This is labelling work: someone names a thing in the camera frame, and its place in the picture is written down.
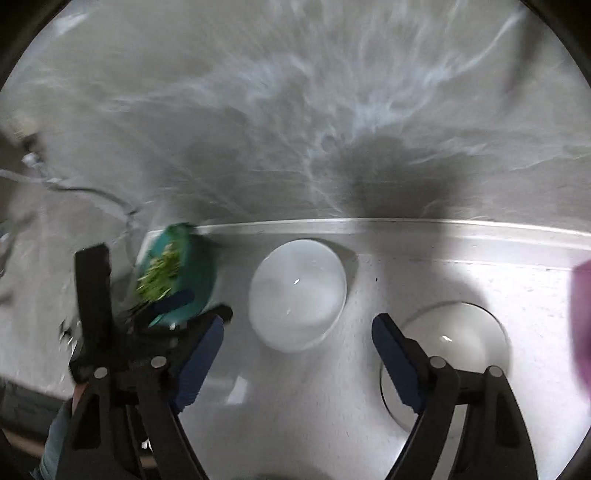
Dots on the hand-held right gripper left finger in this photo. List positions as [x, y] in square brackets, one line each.
[198, 364]

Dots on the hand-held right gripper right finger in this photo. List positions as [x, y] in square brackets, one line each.
[397, 364]

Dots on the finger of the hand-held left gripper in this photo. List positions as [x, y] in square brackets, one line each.
[94, 295]
[171, 304]

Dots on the green leafy vegetables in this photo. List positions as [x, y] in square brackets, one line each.
[159, 277]

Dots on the teal bowl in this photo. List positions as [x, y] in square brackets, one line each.
[198, 267]

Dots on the person's left forearm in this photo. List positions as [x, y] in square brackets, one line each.
[55, 438]

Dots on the small white bowl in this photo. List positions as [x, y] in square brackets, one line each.
[298, 295]

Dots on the purple plastic bowl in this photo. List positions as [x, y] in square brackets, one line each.
[582, 314]

